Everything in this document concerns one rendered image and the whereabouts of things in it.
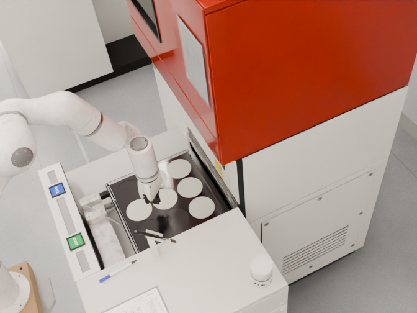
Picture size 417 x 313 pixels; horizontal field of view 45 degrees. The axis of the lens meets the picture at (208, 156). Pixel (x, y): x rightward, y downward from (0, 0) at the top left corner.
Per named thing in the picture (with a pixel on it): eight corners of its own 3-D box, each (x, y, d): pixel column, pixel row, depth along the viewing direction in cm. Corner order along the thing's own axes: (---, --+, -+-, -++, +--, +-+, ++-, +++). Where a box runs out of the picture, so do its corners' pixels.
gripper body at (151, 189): (144, 158, 181) (149, 177, 189) (131, 181, 175) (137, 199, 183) (163, 164, 178) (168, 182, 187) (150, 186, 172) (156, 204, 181)
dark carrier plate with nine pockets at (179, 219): (187, 153, 212) (186, 151, 212) (224, 213, 192) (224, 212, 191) (109, 185, 205) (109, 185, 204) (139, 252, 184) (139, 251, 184)
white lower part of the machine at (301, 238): (282, 153, 323) (285, 50, 260) (362, 254, 274) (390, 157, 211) (182, 197, 308) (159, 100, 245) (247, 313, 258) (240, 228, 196)
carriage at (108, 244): (100, 199, 207) (98, 194, 204) (131, 271, 185) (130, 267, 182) (82, 207, 205) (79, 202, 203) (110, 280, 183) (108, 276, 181)
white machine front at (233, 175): (165, 98, 245) (150, 30, 215) (246, 225, 196) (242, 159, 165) (159, 100, 245) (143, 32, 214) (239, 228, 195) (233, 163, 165)
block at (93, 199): (99, 195, 204) (97, 191, 202) (102, 202, 202) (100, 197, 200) (80, 204, 202) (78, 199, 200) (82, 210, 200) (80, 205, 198)
